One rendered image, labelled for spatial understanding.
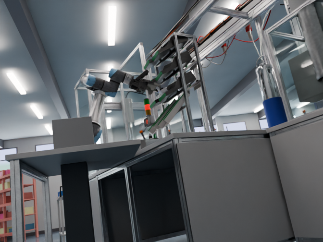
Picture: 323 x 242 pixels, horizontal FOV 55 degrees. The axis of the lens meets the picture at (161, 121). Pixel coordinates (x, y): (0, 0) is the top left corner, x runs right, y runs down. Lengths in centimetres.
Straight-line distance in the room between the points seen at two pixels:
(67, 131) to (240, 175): 112
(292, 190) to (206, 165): 59
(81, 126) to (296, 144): 135
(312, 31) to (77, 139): 160
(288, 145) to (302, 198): 32
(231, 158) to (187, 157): 32
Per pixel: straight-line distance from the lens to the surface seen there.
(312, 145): 198
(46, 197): 255
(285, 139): 208
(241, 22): 325
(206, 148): 181
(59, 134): 207
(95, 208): 319
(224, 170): 186
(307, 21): 218
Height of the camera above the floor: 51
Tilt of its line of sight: 14 degrees up
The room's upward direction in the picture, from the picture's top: 9 degrees counter-clockwise
